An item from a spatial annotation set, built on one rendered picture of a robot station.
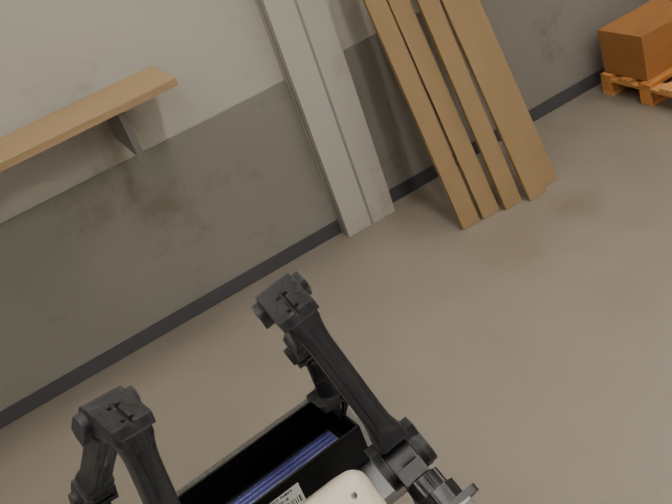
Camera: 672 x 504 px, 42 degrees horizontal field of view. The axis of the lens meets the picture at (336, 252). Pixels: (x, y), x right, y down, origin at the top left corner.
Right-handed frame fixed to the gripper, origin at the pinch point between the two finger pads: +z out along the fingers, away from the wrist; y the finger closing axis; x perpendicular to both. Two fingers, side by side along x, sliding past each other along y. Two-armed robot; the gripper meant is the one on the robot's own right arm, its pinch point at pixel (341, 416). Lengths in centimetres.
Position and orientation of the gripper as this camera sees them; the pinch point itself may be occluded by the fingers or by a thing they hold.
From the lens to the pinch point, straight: 211.9
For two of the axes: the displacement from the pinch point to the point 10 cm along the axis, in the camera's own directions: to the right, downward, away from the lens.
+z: 3.0, 8.0, 5.2
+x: 5.5, 3.0, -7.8
